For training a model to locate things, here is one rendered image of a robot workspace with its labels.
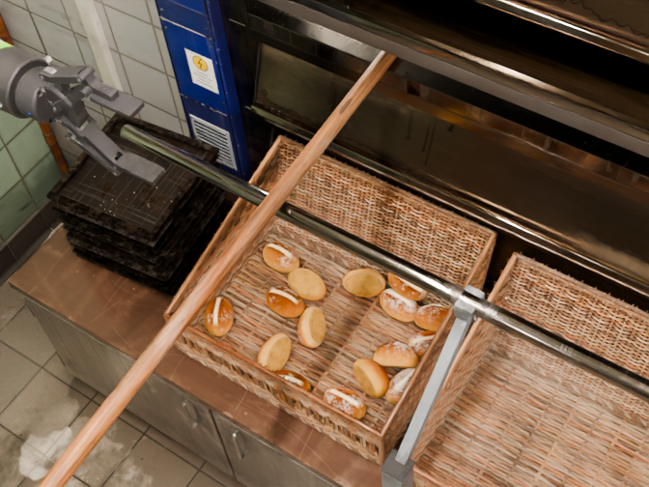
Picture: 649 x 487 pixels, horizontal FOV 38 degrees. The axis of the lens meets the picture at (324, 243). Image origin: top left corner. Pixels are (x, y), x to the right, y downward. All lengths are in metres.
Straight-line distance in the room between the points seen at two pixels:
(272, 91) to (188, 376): 0.66
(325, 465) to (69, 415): 1.05
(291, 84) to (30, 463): 1.37
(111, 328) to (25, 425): 0.70
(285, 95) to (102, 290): 0.66
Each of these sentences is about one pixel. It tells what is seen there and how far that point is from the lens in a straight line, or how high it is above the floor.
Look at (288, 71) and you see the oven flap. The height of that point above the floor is 1.04.
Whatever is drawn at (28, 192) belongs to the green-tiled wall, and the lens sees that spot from 3.09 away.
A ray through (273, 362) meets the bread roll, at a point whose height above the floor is 0.63.
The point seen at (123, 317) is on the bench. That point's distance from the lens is 2.24.
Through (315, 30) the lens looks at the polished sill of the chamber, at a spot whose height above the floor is 1.18.
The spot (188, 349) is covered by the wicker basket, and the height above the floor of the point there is 0.61.
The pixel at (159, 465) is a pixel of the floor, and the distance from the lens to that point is 2.69.
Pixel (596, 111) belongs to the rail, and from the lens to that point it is 1.40.
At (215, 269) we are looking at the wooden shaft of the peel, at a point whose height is 1.21.
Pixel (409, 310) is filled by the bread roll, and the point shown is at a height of 0.63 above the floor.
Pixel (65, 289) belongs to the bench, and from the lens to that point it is 2.33.
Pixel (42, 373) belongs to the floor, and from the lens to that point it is 2.92.
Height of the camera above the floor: 2.43
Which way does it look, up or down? 55 degrees down
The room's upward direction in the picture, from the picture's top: 6 degrees counter-clockwise
